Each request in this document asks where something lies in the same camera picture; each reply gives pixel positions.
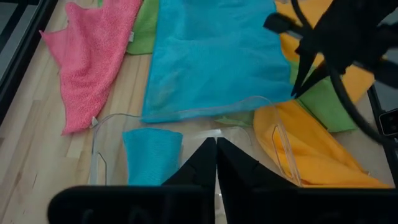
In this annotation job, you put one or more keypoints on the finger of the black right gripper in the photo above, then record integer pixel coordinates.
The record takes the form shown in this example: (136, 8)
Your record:
(303, 71)
(315, 77)

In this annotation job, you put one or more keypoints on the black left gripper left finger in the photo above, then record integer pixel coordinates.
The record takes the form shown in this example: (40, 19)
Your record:
(140, 205)

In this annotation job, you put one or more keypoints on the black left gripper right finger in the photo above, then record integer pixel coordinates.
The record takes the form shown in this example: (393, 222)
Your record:
(295, 207)

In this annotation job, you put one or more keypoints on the blue microfiber towel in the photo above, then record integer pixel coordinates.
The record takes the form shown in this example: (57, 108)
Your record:
(217, 56)
(152, 155)

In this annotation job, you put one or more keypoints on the pink microfiber towel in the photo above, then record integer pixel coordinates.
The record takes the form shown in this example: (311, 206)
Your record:
(90, 62)

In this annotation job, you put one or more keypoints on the clear plastic bin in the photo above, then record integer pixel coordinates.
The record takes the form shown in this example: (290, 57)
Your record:
(287, 149)

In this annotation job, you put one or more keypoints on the small black camera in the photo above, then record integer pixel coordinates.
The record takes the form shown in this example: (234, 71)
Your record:
(390, 123)

